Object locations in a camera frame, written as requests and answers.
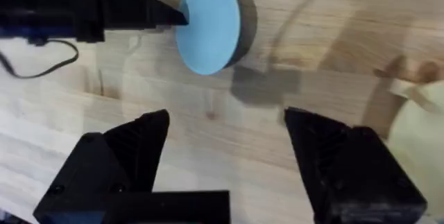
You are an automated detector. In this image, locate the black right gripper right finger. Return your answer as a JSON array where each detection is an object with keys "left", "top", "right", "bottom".
[{"left": 283, "top": 107, "right": 428, "bottom": 224}]

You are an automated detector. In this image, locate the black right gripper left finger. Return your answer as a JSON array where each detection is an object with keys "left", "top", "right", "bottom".
[{"left": 33, "top": 109, "right": 171, "bottom": 222}]

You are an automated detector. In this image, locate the blue round plate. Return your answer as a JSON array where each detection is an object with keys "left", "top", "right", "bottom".
[{"left": 174, "top": 0, "right": 259, "bottom": 76}]

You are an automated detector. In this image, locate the cream round plate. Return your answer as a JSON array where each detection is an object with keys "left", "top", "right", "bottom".
[{"left": 386, "top": 77, "right": 444, "bottom": 218}]

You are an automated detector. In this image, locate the black upright wrist plate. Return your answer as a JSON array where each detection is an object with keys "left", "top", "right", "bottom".
[{"left": 68, "top": 0, "right": 106, "bottom": 44}]

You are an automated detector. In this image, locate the black thin cable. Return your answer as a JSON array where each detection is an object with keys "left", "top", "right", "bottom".
[{"left": 0, "top": 38, "right": 80, "bottom": 80}]

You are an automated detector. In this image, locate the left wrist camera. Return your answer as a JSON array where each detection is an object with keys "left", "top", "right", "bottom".
[{"left": 0, "top": 25, "right": 49, "bottom": 47}]

